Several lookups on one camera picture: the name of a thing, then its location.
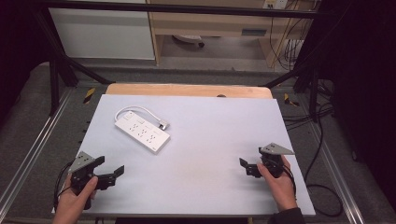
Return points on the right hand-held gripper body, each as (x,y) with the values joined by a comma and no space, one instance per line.
(272,161)

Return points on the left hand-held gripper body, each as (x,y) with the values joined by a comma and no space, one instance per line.
(81,169)

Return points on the white power strip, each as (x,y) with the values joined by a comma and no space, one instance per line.
(142,132)

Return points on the person's right hand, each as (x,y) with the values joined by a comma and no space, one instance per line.
(280,186)

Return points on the person's left hand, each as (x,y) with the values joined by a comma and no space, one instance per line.
(72,203)

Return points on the white plug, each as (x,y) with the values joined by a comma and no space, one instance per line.
(163,125)

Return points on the black metal stand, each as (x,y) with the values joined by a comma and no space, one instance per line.
(306,77)
(60,68)

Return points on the wooden table board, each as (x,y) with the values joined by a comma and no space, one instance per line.
(186,90)

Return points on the white cabinet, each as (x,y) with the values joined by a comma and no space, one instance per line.
(102,34)

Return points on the white chair base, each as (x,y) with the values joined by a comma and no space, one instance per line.
(190,39)

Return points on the light wooden desk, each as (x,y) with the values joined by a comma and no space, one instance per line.
(218,21)

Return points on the aluminium rail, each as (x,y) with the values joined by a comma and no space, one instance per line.
(34,146)
(337,174)

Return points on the white wall socket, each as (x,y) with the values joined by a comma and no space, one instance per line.
(275,4)

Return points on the black metal frame bar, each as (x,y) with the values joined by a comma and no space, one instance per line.
(186,10)

